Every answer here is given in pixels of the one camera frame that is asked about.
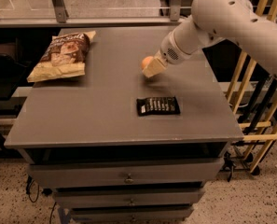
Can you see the grey drawer cabinet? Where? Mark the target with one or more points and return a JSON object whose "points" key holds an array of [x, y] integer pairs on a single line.
{"points": [[93, 119]]}

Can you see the orange fruit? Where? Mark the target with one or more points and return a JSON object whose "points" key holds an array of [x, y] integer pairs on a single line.
{"points": [[145, 62]]}

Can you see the middle grey drawer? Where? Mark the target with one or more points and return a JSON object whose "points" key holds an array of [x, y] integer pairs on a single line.
{"points": [[130, 197]]}

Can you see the grey metal railing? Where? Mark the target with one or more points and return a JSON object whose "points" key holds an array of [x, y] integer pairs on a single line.
{"points": [[75, 13]]}

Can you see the bottom grey drawer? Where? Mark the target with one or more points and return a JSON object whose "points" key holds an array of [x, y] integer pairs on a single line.
{"points": [[132, 214]]}

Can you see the top grey drawer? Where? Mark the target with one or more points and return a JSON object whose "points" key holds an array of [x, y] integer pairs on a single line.
{"points": [[108, 174]]}

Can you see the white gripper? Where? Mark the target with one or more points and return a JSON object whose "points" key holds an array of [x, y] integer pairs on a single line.
{"points": [[170, 51]]}

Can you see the grey drawer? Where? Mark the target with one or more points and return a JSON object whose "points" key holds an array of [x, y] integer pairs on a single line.
{"points": [[130, 197], [108, 174], [132, 214]]}

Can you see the brown chip bag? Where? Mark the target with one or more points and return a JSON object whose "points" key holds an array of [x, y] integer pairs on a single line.
{"points": [[65, 57]]}

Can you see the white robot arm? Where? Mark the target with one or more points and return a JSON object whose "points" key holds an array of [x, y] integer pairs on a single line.
{"points": [[210, 22]]}

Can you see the black snack bar wrapper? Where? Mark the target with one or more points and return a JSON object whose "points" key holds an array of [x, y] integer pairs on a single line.
{"points": [[157, 106]]}

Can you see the yellow wooden rack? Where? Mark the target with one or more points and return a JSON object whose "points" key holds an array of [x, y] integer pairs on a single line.
{"points": [[254, 121]]}

